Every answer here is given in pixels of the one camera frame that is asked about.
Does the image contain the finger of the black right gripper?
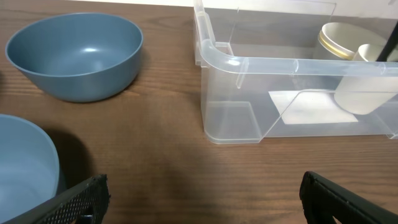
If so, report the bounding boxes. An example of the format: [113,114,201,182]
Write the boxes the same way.
[376,22,398,62]

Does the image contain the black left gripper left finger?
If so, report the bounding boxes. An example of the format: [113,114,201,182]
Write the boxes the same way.
[5,174,110,224]

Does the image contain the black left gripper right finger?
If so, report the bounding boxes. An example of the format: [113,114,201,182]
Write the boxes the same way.
[299,171,397,224]

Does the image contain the white small bowl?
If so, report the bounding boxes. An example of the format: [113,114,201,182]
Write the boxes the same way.
[313,22,387,60]

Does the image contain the cream plastic cup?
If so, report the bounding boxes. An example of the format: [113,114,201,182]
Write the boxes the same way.
[333,43,398,116]

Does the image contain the yellow small bowl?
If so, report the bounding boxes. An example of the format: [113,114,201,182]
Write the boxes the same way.
[318,33,353,60]

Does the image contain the dark blue bowl near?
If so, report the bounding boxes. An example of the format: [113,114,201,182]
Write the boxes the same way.
[1,114,60,222]

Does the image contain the dark blue bowl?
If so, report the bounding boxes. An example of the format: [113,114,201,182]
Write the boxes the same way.
[1,114,60,222]
[5,12,144,103]

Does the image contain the white label in bin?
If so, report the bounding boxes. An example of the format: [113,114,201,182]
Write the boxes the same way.
[269,90,358,124]

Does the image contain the clear plastic storage bin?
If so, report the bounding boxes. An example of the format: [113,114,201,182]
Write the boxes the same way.
[193,1,397,144]

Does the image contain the dark blue bowl far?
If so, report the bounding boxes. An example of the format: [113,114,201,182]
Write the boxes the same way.
[5,12,144,103]

